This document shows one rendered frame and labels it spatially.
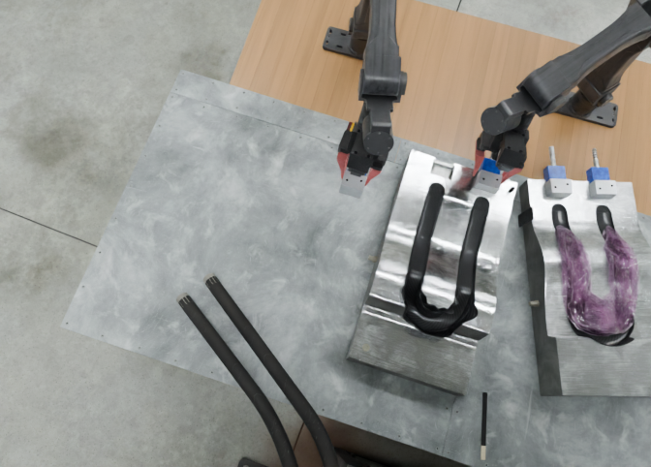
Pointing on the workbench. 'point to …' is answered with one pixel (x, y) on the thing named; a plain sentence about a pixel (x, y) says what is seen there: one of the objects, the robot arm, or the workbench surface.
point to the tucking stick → (483, 425)
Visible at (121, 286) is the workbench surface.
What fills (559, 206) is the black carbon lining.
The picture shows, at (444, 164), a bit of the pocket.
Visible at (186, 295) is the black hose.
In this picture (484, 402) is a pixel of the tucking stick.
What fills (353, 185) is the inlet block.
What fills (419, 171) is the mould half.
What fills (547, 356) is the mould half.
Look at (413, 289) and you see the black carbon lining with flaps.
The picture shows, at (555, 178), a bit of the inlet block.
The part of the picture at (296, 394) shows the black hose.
